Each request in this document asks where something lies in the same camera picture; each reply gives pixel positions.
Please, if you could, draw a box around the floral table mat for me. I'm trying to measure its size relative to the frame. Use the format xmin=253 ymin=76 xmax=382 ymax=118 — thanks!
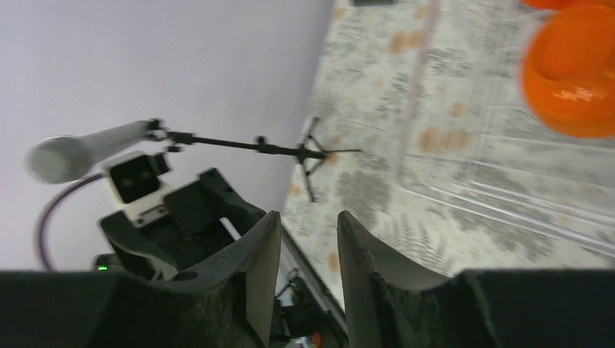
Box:
xmin=284 ymin=1 xmax=614 ymax=303

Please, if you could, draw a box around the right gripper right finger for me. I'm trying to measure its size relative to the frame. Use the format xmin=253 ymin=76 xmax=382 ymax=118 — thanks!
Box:
xmin=337 ymin=211 xmax=614 ymax=347

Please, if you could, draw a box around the orange bowl rear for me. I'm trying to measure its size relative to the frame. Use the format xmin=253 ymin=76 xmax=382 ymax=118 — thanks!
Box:
xmin=521 ymin=0 xmax=575 ymax=10

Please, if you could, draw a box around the grey lego baseplate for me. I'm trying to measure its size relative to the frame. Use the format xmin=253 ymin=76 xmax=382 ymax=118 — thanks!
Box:
xmin=352 ymin=0 xmax=397 ymax=7

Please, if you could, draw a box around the black microphone tripod stand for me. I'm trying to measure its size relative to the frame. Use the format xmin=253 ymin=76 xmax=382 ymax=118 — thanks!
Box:
xmin=146 ymin=117 xmax=362 ymax=202

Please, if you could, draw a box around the orange bowl front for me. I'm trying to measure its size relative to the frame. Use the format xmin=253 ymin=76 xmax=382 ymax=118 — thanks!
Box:
xmin=521 ymin=1 xmax=614 ymax=138

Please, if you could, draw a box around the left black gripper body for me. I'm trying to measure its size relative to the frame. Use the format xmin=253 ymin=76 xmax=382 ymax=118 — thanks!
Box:
xmin=99 ymin=168 xmax=265 ymax=280

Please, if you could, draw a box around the white wire dish rack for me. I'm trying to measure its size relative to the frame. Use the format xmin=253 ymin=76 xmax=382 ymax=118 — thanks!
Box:
xmin=397 ymin=1 xmax=614 ymax=256

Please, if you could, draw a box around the orange bowl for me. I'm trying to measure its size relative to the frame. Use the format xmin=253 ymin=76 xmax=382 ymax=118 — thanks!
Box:
xmin=521 ymin=0 xmax=575 ymax=10
xmin=521 ymin=1 xmax=614 ymax=138

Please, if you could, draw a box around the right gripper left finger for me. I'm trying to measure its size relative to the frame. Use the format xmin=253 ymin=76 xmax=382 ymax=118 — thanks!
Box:
xmin=1 ymin=211 xmax=282 ymax=347

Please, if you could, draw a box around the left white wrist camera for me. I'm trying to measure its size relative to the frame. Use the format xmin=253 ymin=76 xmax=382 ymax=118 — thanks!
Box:
xmin=103 ymin=151 xmax=174 ymax=228

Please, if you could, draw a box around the silver microphone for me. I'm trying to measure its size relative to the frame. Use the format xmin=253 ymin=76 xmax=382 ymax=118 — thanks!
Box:
xmin=25 ymin=119 xmax=162 ymax=185

